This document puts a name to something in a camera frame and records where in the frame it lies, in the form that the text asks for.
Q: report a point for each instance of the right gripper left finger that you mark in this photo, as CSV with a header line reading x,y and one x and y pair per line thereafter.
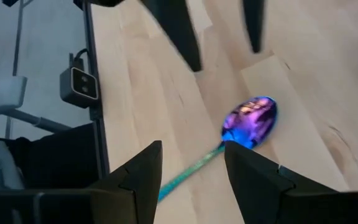
x,y
104,205

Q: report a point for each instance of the black table-level camera box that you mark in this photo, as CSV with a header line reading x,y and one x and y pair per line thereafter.
x,y
79,87

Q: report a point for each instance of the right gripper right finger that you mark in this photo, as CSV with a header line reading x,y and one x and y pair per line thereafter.
x,y
275,202

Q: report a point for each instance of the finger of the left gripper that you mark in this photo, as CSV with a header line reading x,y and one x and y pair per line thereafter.
x,y
255,25
176,28

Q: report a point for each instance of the grey padded stool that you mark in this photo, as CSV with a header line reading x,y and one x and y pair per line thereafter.
x,y
2,93

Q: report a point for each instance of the iridescent rainbow spoon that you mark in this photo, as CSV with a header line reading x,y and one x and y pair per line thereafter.
x,y
250,121

